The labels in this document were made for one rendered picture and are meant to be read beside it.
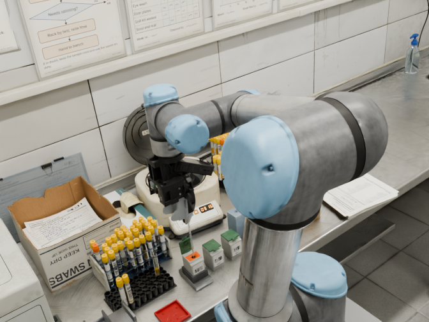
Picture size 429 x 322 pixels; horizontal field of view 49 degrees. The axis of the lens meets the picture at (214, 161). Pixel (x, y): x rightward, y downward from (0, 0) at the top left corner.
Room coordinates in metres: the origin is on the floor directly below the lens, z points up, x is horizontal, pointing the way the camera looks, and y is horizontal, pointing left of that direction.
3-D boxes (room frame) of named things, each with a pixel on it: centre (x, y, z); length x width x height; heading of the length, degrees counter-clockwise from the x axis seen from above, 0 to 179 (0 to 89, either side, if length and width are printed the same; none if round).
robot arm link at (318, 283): (0.67, -0.17, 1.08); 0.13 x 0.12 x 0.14; 114
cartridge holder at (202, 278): (0.97, 0.08, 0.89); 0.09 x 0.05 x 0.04; 33
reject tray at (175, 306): (0.84, 0.14, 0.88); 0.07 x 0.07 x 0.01; 34
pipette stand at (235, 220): (1.13, -0.07, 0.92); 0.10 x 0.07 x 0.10; 126
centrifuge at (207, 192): (1.30, 0.12, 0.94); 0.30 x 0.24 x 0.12; 25
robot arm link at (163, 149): (0.95, 0.10, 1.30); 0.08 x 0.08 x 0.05
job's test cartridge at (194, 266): (0.97, 0.08, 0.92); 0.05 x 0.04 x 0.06; 33
